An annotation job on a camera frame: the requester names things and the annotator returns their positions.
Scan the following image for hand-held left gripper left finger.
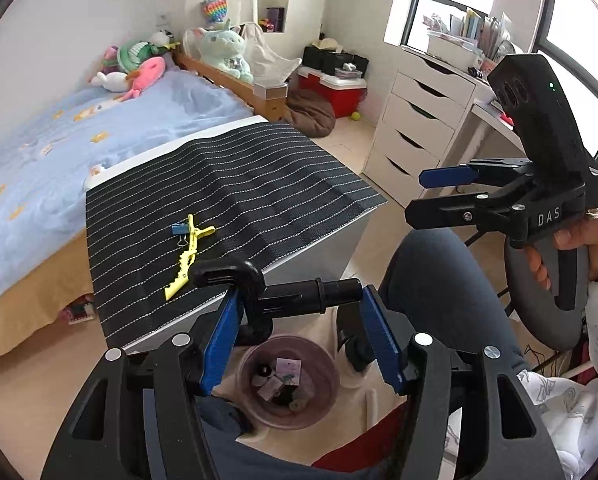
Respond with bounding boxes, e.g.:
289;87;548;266
42;290;245;480

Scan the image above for rainbow bag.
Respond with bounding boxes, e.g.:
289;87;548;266
201;0;230;26

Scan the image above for white storage box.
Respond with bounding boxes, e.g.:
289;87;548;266
426;30;484;58

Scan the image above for white desk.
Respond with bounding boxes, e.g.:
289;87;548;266
471;100;530;161

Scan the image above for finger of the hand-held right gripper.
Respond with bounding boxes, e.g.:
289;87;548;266
405;175;538;231
419;157;536;189

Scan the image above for black plastic clamp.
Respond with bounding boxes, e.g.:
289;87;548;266
188;258;365;346

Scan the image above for person's left leg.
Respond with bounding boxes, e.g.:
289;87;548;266
199;395;380;480

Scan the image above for black storage box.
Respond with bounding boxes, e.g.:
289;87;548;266
303;45;370;78

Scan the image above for red cloth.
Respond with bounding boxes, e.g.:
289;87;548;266
311;400;410;473

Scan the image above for toy building blocks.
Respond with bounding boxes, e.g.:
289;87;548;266
62;296;96;326

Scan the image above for person's leg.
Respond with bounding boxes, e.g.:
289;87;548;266
336;230;524;376
199;395;380;480

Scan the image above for green plush toy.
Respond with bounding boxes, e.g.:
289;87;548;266
116;41;155;68

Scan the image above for black striped mat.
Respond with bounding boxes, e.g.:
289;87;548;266
86;122;389;351

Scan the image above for beige bed skirt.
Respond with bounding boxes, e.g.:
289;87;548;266
0;232;97;366

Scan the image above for white drawer unit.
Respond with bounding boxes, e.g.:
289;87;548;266
363;47;494;208

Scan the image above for white seal plush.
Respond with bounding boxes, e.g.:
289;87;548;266
90;71;130;93

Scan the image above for brown cardboard piece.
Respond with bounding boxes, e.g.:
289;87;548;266
258;377;283;402

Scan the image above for grey metal table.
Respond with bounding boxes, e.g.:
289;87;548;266
86;115;390;356

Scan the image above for pink fish plush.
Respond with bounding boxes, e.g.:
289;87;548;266
124;56;167;101

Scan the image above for large mint plush toy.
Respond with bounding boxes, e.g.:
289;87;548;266
196;20;255;83

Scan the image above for white green plush head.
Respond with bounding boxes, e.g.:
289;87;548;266
146;29;175;53

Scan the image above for white printed shirt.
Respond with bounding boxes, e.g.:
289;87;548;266
516;367;598;480

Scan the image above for brown bean bag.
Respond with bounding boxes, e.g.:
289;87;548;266
284;89;336;138

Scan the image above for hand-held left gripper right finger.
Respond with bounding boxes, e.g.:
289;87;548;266
361;285;564;480

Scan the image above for light blue blanket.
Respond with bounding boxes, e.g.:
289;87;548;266
0;67;255;316

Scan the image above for person's right leg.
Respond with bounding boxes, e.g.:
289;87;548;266
336;230;524;376

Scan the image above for pink plastic bin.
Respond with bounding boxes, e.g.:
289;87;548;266
236;336;341;431

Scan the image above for silver box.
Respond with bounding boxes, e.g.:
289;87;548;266
254;82;289;101

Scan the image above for wooden bed frame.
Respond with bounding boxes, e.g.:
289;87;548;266
174;50;287;123

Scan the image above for yellow hair clip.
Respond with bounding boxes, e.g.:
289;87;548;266
164;214;217;302

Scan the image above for row of books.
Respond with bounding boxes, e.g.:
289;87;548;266
424;7;514;61

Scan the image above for red cooler box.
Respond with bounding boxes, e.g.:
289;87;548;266
297;66;367;118

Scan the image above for black window frame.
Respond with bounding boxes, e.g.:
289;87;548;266
384;0;598;171

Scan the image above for white hanging cloth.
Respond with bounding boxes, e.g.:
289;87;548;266
239;22;302;86

